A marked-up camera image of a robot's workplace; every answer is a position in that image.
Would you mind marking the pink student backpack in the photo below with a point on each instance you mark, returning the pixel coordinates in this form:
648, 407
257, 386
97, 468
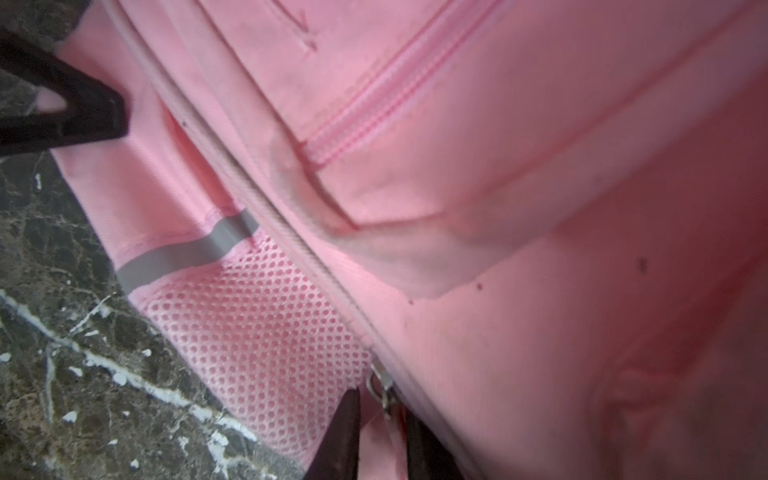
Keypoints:
538, 226

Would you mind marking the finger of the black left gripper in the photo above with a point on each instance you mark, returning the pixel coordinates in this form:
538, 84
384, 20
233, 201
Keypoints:
91, 111

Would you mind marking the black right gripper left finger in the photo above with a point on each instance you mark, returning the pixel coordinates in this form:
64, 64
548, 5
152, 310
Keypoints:
337, 457

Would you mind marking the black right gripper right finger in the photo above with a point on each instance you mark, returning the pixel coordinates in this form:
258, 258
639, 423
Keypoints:
426, 457

